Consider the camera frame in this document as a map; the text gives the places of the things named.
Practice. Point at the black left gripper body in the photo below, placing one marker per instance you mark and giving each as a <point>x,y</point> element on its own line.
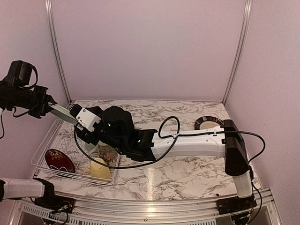
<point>40,101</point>

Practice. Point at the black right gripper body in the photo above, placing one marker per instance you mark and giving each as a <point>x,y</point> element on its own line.
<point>120,146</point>

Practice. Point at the red floral plate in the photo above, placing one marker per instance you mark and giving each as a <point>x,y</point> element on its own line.
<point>58,160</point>

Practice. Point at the striped rim cream plate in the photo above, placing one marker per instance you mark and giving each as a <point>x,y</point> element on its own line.
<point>206,122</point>

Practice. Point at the pale green floral plate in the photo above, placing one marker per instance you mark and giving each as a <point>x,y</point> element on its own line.
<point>62,113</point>

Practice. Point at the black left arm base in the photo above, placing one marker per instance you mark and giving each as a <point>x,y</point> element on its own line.
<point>56,203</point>

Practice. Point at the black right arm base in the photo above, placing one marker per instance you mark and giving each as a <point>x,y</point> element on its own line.
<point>235,204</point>

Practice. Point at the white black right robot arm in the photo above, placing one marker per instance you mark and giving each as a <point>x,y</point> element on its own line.
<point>222,141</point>

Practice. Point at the floral tall mug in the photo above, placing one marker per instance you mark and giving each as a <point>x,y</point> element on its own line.
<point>108,154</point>

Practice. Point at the pale green butterfly cup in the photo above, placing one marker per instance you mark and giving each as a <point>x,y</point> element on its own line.
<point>89,148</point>

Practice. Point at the yellow mug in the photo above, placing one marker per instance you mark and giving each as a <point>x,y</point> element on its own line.
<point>97,169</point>

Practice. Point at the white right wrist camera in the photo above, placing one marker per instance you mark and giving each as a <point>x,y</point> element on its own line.
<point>86,118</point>

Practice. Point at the white wire dish rack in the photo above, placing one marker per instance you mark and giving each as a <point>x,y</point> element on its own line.
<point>61,137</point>

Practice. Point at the aluminium left corner post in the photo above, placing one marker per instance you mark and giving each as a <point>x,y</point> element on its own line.
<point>55,48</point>

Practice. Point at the aluminium corner post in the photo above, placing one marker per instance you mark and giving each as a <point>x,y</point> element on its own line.
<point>55,48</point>
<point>239,51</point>

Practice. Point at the aluminium front rail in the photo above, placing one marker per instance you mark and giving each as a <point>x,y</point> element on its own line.
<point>100,211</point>

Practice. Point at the aluminium right corner post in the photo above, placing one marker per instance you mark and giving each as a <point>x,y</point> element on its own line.
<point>239,51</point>

